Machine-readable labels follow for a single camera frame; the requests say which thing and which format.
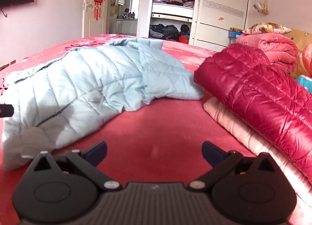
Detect red down jacket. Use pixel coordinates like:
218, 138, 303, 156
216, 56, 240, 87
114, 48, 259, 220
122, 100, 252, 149
194, 43, 312, 184

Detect red bed blanket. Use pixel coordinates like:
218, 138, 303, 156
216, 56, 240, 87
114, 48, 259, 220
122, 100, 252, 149
0, 34, 312, 225

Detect white door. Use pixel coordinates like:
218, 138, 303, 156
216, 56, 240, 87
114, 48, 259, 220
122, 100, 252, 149
82, 0, 113, 38

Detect floral pillow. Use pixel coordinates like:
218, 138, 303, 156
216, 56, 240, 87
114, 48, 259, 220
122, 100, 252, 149
242, 22, 292, 35

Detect light blue down jacket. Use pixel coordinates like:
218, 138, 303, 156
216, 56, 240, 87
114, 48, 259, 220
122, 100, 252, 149
2, 37, 204, 172

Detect teal flower-print blanket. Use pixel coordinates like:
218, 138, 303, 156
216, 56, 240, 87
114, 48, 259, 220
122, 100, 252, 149
296, 74, 312, 94

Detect kitchen cabinet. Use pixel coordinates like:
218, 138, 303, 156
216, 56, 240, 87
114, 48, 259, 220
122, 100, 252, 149
110, 13, 139, 34

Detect orange pillow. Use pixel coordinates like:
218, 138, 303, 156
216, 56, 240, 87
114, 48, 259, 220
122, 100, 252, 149
298, 43, 312, 76

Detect white wardrobe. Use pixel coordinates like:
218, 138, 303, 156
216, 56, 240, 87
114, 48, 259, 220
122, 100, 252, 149
136, 0, 251, 52

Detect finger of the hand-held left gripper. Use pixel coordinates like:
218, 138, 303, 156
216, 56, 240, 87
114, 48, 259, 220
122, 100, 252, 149
0, 103, 14, 118

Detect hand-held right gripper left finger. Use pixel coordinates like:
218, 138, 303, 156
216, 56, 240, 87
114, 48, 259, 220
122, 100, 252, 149
31, 141, 123, 190

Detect pile of dark clothes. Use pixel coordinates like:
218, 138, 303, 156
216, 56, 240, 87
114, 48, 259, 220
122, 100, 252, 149
149, 23, 191, 44

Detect wall hook with yellow tassel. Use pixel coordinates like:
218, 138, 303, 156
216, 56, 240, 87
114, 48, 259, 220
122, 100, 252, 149
253, 0, 269, 15

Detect pink quilted jacket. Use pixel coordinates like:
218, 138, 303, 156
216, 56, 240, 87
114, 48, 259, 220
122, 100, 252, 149
203, 97, 312, 209

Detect yellow star-print cover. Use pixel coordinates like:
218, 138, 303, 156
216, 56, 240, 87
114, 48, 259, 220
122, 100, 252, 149
283, 29, 312, 79

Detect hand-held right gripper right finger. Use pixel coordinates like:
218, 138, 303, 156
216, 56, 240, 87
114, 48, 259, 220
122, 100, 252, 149
187, 141, 278, 190

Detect pink folded quilt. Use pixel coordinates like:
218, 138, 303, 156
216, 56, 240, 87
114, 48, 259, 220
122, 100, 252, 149
235, 33, 299, 74

